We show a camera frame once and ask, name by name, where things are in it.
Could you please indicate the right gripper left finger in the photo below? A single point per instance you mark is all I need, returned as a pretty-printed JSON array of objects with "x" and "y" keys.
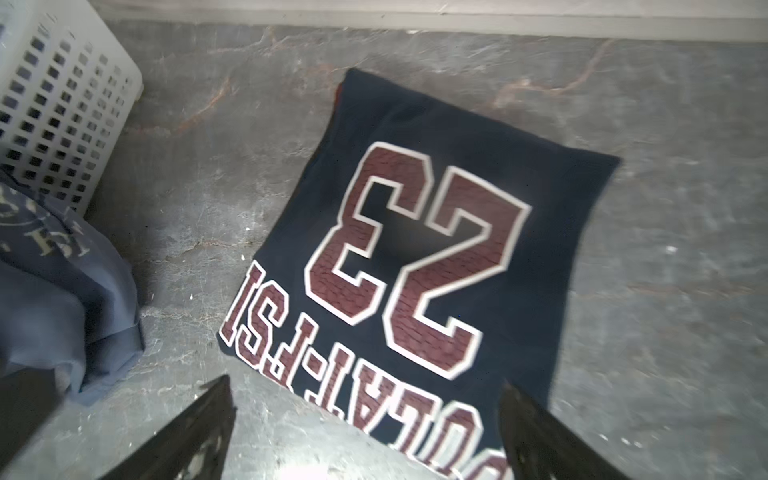
[{"x": 194, "y": 445}]

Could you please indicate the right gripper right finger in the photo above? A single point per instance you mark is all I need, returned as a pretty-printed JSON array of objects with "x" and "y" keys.
[{"x": 538, "y": 446}]

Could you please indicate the grey-blue tank top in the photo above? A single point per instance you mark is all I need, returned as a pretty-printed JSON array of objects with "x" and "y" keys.
[{"x": 69, "y": 301}]

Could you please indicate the navy red-trimmed tank top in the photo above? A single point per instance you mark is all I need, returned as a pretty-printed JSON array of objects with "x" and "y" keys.
[{"x": 422, "y": 263}]

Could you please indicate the white plastic laundry basket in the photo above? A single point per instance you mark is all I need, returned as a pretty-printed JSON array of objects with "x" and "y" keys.
[{"x": 67, "y": 88}]

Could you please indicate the aluminium frame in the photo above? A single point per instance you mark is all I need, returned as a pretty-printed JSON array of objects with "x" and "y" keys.
[{"x": 722, "y": 21}]

